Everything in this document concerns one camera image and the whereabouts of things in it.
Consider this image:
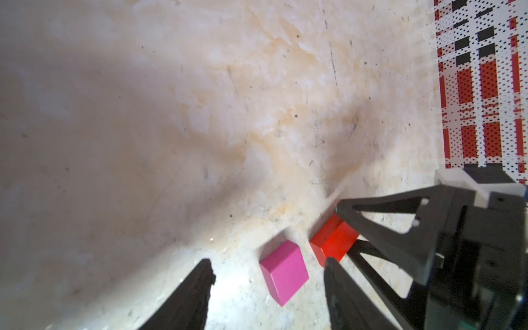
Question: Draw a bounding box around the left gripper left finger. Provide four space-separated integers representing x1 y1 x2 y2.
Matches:
140 258 216 330

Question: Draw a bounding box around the red block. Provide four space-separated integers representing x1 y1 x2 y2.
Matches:
309 213 360 268

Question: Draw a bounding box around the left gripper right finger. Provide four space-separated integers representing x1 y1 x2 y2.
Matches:
324 258 395 330

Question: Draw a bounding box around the small magenta cube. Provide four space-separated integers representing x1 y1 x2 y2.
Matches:
259 240 309 307

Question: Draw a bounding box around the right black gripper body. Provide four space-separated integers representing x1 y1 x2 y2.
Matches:
420 186 527 329

